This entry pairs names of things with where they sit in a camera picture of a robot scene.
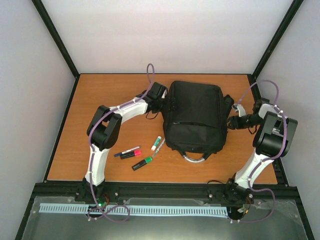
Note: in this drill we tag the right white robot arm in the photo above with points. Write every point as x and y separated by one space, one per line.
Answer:
274 133

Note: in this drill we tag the green white marker pen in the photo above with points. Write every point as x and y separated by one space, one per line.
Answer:
158 148

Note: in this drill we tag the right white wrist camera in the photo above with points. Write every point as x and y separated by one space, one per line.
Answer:
239 109

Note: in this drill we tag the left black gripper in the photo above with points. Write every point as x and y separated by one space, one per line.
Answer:
166 108

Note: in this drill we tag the light blue cable duct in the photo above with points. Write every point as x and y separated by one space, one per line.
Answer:
136 210

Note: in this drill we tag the green black highlighter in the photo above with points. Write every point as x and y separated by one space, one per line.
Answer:
142 163

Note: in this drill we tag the left black frame post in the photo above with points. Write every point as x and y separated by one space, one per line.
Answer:
50 26

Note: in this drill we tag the black student backpack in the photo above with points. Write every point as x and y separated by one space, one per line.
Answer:
197 128

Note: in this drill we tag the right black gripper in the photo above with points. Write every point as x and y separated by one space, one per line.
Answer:
234 119

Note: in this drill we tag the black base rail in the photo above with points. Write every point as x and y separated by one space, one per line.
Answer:
116 192

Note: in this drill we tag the right black frame post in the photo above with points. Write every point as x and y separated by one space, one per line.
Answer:
280 31

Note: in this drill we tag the white green glue stick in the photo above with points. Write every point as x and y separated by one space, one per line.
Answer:
156 143

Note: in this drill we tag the black frame post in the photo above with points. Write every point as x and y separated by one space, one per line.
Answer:
50 26
280 31

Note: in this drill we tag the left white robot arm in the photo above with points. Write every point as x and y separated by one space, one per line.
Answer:
104 129

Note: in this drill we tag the blue white marker pen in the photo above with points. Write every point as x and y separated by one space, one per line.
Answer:
126 151

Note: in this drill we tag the pink black highlighter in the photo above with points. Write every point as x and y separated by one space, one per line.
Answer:
131 154

